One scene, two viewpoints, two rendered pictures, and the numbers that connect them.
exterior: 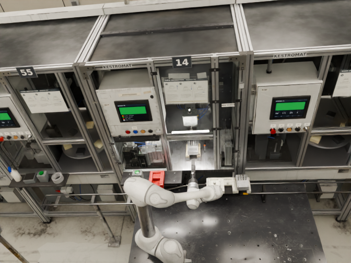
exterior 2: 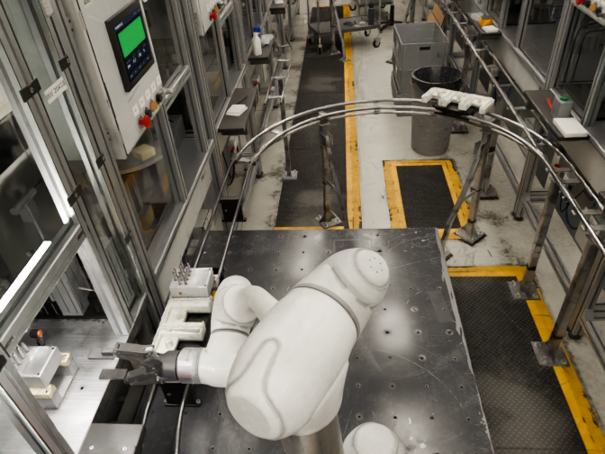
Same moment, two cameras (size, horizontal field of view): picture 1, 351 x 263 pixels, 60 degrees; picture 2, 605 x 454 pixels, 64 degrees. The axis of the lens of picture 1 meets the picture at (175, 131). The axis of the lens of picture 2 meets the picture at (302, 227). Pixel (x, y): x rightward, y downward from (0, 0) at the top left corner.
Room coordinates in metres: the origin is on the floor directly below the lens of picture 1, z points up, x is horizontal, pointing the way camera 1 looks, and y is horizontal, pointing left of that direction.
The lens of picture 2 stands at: (1.18, 0.73, 2.04)
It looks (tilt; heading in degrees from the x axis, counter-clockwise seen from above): 38 degrees down; 267
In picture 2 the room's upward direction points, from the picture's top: 5 degrees counter-clockwise
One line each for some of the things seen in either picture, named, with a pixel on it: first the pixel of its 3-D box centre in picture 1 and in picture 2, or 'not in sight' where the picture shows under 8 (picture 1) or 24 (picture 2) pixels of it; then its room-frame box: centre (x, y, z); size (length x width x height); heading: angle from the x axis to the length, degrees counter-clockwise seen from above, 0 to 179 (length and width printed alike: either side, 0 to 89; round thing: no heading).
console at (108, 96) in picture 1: (133, 104); not in sight; (1.88, 0.29, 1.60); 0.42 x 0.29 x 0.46; 81
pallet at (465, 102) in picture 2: not in sight; (456, 104); (0.15, -1.77, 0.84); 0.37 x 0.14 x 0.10; 139
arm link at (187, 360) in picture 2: (192, 187); (191, 365); (1.46, -0.07, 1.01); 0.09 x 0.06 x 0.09; 81
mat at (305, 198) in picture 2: not in sight; (327, 72); (0.51, -4.65, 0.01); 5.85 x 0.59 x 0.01; 81
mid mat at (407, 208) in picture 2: not in sight; (425, 195); (0.15, -2.10, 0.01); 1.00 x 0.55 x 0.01; 81
